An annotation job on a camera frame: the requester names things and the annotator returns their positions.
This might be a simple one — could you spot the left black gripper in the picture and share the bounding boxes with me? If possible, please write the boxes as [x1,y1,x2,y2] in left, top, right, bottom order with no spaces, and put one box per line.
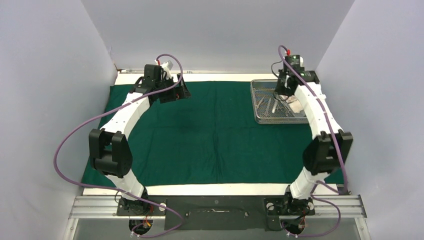
[155,74,190,104]

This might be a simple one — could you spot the metal wire mesh tray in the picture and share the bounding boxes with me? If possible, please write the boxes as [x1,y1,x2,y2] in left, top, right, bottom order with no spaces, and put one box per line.
[250,79,308,125]

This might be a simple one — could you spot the steel tweezers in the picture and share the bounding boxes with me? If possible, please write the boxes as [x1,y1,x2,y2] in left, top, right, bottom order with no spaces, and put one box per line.
[271,99,279,114]

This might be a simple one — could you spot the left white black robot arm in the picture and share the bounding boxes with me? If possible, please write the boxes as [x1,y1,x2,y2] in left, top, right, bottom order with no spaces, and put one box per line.
[88,61,191,215]

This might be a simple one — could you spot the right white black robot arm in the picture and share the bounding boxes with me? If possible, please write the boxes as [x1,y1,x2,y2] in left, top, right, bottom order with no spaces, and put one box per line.
[275,68,353,214]

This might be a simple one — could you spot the steel surgical scissors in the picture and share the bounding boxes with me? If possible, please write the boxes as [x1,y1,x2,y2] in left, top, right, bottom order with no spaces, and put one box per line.
[275,100,292,118]

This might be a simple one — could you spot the clear gauze packet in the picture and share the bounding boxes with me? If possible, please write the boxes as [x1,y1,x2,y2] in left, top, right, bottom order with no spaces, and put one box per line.
[284,95,304,114]

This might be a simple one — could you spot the steel forceps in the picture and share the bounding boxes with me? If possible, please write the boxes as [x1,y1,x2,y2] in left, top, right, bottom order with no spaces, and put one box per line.
[257,97,271,118]

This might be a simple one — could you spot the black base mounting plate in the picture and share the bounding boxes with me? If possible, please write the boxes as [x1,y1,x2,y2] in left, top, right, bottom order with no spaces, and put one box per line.
[116,193,316,233]

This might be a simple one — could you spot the aluminium right side rail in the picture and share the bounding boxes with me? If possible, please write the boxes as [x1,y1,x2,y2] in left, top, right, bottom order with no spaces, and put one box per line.
[303,70,316,83]

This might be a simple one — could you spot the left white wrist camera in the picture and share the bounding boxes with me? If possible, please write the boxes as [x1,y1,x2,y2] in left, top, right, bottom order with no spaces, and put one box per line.
[155,59,173,80]

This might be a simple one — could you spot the aluminium front frame rail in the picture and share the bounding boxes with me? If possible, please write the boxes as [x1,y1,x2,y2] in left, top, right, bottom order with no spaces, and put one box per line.
[69,195,367,219]

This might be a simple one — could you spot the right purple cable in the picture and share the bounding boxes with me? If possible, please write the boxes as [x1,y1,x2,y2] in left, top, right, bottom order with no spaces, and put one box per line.
[277,44,349,239]

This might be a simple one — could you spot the purple cable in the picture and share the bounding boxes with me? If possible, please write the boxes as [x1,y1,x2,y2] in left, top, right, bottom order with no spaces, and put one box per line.
[277,44,349,239]
[53,53,185,239]

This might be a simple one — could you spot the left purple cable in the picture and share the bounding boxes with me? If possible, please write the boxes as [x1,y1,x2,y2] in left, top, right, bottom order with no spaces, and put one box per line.
[53,53,185,239]

